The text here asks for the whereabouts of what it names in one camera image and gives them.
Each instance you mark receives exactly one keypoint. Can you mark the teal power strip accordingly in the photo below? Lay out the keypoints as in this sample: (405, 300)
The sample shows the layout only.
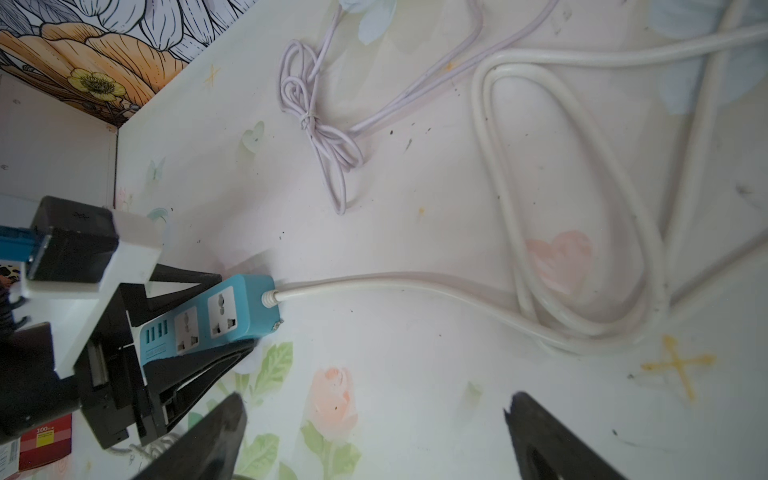
(230, 311)

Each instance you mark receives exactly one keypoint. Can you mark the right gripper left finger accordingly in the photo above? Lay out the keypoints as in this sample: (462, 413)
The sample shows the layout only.
(209, 450)

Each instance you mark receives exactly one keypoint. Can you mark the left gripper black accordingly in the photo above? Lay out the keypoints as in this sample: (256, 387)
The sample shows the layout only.
(107, 384)

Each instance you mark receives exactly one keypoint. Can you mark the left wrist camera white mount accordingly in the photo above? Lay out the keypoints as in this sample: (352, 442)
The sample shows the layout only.
(72, 259)

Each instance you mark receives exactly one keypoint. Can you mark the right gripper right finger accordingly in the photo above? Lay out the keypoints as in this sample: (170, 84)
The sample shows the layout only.
(546, 449)

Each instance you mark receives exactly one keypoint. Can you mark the pink product packet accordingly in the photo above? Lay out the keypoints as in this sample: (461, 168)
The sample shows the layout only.
(40, 447)

